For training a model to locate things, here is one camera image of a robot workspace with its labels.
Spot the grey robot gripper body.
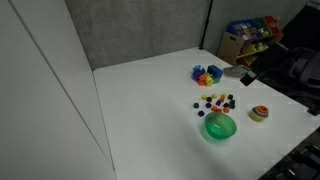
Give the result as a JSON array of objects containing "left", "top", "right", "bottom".
[{"left": 222, "top": 65, "right": 250, "bottom": 80}]

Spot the big blue toy block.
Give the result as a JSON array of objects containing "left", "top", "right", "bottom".
[{"left": 206, "top": 64, "right": 224, "bottom": 80}]

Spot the big yellow toy block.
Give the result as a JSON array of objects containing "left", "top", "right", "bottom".
[{"left": 204, "top": 74, "right": 215, "bottom": 88}]

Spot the big orange toy block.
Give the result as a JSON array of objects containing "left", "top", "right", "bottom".
[{"left": 197, "top": 74, "right": 208, "bottom": 87}]

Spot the big purple toy block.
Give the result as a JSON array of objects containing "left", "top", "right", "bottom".
[{"left": 192, "top": 68, "right": 205, "bottom": 81}]

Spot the green translucent plastic bowl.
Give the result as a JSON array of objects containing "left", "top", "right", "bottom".
[{"left": 203, "top": 111, "right": 238, "bottom": 141}]

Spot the wooden toy storage shelf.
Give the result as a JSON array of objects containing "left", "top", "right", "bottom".
[{"left": 216, "top": 14, "right": 285, "bottom": 68}]

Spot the yellow toy storage bin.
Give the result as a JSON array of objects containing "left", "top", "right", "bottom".
[{"left": 240, "top": 41, "right": 269, "bottom": 56}]

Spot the blue toy storage bin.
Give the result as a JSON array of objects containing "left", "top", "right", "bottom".
[{"left": 227, "top": 19, "right": 265, "bottom": 42}]

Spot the orange stacking cup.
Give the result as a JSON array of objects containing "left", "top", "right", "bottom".
[{"left": 257, "top": 105, "right": 270, "bottom": 114}]

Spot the black vertical pole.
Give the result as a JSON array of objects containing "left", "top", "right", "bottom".
[{"left": 199, "top": 0, "right": 215, "bottom": 51}]

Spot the red toy storage bin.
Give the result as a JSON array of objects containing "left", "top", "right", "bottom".
[{"left": 263, "top": 15, "right": 284, "bottom": 34}]

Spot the black background object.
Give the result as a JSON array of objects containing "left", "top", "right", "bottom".
[{"left": 279, "top": 0, "right": 320, "bottom": 52}]

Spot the black equipment frame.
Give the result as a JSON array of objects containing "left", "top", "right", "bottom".
[{"left": 259, "top": 130, "right": 320, "bottom": 180}]

